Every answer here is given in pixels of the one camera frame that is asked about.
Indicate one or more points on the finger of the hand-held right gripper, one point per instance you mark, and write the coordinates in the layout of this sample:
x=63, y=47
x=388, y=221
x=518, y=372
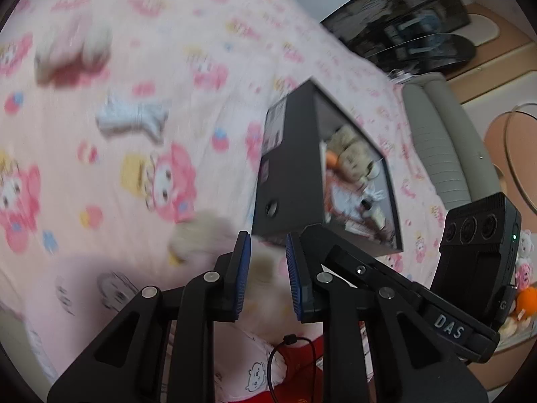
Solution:
x=360, y=268

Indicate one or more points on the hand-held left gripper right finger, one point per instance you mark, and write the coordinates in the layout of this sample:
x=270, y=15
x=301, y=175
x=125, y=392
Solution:
x=294, y=281

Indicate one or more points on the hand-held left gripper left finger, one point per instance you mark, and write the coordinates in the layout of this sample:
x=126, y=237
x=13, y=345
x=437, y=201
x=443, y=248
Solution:
x=244, y=277

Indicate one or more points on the beige plush toy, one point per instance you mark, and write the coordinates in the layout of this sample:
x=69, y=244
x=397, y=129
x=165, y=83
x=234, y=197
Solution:
x=201, y=235

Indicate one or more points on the black storage box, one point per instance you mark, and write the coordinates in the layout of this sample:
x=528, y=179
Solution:
x=289, y=168

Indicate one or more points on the pink white plush toy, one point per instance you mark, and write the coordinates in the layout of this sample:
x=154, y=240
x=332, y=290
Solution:
x=71, y=50

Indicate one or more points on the pink white plush doll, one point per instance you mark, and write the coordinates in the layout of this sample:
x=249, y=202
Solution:
x=525, y=260

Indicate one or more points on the orange plush ball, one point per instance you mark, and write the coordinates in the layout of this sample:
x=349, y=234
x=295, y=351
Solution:
x=526, y=302

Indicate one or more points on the white grey plush toy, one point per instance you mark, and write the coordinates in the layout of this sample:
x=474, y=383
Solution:
x=348, y=203

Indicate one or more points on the red cloth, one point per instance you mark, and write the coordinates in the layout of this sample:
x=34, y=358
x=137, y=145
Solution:
x=302, y=369

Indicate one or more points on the round glass table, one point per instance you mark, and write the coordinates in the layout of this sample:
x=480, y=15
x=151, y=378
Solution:
x=524, y=168

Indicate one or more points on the orange plush carrot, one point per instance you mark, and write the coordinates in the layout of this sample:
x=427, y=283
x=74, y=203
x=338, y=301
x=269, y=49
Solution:
x=331, y=159

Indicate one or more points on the beige plush bear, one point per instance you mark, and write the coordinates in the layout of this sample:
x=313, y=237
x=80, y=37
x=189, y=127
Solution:
x=350, y=147

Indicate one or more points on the person's pink pyjama pants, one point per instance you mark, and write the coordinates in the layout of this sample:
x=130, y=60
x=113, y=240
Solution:
x=105, y=285

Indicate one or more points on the grey bone-shaped plush toy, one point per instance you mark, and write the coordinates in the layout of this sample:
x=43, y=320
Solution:
x=134, y=115

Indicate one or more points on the small silver object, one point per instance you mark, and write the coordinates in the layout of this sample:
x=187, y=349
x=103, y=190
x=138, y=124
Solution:
x=400, y=75

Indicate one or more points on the pink printed blanket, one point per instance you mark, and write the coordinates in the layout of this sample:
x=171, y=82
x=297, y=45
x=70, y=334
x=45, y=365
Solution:
x=209, y=50

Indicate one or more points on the cream floor mat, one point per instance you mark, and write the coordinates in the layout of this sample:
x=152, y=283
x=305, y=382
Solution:
x=482, y=29

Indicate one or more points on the black glass cabinet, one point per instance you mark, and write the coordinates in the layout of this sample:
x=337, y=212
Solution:
x=398, y=8

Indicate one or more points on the grey padded bed frame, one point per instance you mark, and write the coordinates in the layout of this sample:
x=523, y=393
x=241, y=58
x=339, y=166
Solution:
x=444, y=142

